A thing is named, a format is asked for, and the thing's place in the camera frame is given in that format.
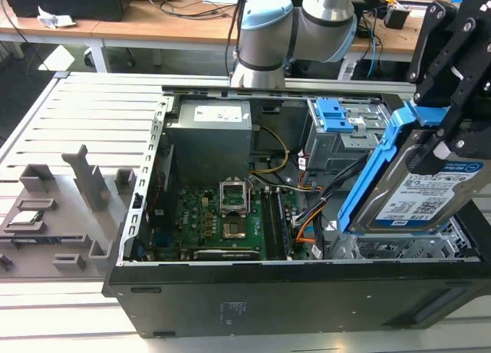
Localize metal socket cover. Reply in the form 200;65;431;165
218;180;251;218

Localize blue cable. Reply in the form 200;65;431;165
366;33;383;78

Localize orange wires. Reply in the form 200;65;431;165
295;213;321;247

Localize grey power supply unit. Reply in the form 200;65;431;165
164;99;255;174

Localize black graphics card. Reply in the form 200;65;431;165
193;247;266;261

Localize black RAM slot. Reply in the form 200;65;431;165
262;189;278;260

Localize hard disk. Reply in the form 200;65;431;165
337;99;486;236

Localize blue plastic drive latch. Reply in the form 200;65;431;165
315;98;348;122
324;114;355;134

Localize black sleeved cable bundle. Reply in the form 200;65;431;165
293;153;370;231

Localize metal disk bay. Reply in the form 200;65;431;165
328;229;476;261

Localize large black computer box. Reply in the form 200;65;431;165
2;0;131;22

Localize small black and yellow box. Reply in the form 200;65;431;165
384;3;411;30

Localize yellow power wires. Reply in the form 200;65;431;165
248;125;290;175

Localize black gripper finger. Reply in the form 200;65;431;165
407;0;479;109
422;29;491;175

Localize wooden desk with clutter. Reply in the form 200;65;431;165
344;0;467;64

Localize metal optical drive cage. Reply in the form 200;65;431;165
305;98;393;174

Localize black PC case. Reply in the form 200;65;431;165
101;83;491;338

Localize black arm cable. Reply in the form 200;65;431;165
224;0;251;76

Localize CPU socket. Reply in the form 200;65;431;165
220;216;250;242

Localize crumpled white paper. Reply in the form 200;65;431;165
37;5;77;28

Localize dark RAM stick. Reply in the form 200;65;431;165
274;190;292;260
5;235;86;243

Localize silver CPU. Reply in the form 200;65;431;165
7;210;43;226

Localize grey plastic parts rack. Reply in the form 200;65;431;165
0;144;137;279

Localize green motherboard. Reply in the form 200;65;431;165
147;186;304;261

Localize long wooden desk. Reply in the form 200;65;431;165
0;0;241;76

